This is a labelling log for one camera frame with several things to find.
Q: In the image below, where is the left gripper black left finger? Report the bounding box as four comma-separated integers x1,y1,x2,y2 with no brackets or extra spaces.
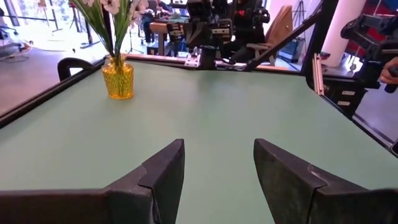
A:
0,138,186,224

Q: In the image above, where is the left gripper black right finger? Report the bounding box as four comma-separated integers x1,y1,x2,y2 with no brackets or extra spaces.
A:
252,138,398,224

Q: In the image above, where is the yellow glass vase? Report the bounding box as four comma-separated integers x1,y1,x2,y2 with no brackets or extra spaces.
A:
101,55,135,100

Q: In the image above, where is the black drawer cabinet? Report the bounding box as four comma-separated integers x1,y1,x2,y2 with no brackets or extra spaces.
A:
323,77,368,119

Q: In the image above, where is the black curved loop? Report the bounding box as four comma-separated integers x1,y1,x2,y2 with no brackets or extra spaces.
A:
57,57,96,82

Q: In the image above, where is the green table mat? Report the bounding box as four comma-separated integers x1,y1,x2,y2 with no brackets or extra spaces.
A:
0,60,398,224

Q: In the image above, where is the person's hand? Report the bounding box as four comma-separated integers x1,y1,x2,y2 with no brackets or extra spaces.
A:
379,57,398,85

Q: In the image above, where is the black handheld device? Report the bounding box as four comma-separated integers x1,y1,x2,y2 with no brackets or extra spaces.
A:
340,14,398,94

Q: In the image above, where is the person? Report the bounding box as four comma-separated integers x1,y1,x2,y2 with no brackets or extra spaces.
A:
222,0,271,63
141,0,172,44

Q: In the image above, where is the black aluminium table frame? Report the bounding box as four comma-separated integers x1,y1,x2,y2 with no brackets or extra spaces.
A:
0,0,398,156

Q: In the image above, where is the silver metal bracket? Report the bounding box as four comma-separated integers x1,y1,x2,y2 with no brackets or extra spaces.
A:
183,48,203,68

